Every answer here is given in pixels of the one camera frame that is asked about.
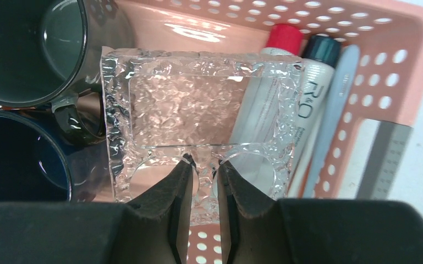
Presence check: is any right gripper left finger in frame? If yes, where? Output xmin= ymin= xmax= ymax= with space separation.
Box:
xmin=123 ymin=154 xmax=194 ymax=263

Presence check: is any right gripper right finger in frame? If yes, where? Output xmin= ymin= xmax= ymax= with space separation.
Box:
xmin=216 ymin=161 xmax=281 ymax=263

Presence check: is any dark blue mug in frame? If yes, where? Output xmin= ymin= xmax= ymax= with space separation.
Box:
xmin=0 ymin=110 xmax=109 ymax=202

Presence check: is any dark green mug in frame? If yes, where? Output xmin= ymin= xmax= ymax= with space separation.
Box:
xmin=0 ymin=1 xmax=135 ymax=146

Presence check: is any pink perforated plastic basket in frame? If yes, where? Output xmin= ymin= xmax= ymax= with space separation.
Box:
xmin=69 ymin=0 xmax=423 ymax=264

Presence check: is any red cap toothpaste tube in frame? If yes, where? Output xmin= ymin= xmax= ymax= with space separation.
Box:
xmin=229 ymin=24 xmax=303 ymax=195

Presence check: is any light blue toothbrush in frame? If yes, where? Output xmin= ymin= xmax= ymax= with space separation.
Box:
xmin=302 ymin=45 xmax=361 ymax=198

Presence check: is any dark cap toothpaste tube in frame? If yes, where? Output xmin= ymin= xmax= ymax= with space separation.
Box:
xmin=287 ymin=35 xmax=342 ymax=198

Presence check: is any grey tape strip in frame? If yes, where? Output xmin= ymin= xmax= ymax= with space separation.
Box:
xmin=355 ymin=121 xmax=413 ymax=200

